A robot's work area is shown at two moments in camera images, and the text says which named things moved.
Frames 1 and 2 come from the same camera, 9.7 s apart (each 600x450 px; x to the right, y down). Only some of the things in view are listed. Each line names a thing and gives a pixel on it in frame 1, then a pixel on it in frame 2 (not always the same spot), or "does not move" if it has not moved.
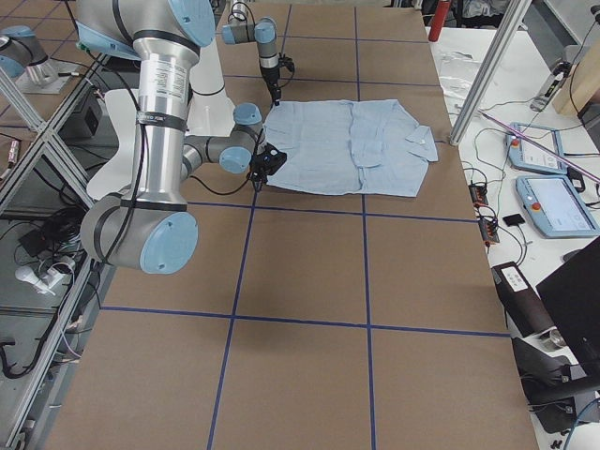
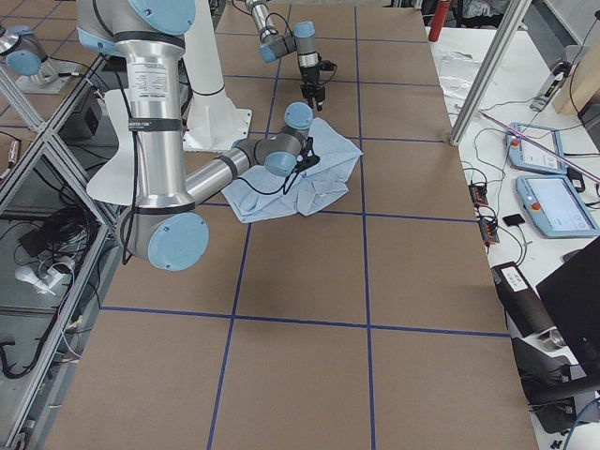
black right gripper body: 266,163 -> 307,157
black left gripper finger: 276,97 -> 320,102
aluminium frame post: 515,15 does not move
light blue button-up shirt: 369,146 -> 260,192
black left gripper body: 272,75 -> 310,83
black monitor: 572,297 does not move
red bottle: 439,21 does not move
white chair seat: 117,174 does not move
